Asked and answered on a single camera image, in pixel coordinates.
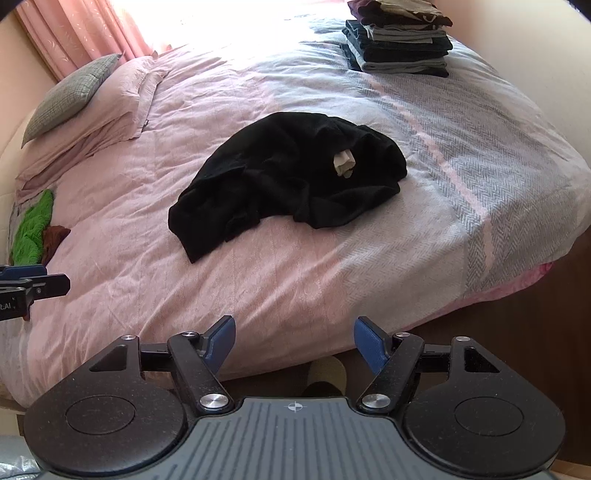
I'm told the black garment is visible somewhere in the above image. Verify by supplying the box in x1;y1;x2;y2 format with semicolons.
168;112;408;262

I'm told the green cloth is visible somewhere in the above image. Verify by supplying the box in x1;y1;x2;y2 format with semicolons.
11;189;54;266

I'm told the brown cloth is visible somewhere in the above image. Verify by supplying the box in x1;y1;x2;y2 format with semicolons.
41;225;71;266

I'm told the beige bed headboard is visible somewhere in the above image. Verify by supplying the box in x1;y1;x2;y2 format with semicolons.
0;110;34;265

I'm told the beige slipper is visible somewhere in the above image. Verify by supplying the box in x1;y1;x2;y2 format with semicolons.
304;356;348;398

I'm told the grey checked pillow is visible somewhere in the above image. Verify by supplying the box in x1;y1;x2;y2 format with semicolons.
21;54;121;147

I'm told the pink pillow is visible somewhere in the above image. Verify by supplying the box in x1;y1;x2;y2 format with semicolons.
15;56;171;202

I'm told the pink bed duvet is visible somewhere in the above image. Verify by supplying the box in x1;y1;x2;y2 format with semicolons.
1;4;590;407

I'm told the left pink curtain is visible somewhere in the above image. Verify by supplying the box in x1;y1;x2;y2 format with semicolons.
15;0;153;80

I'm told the stack of folded clothes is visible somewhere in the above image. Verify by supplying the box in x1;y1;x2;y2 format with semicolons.
342;0;453;78

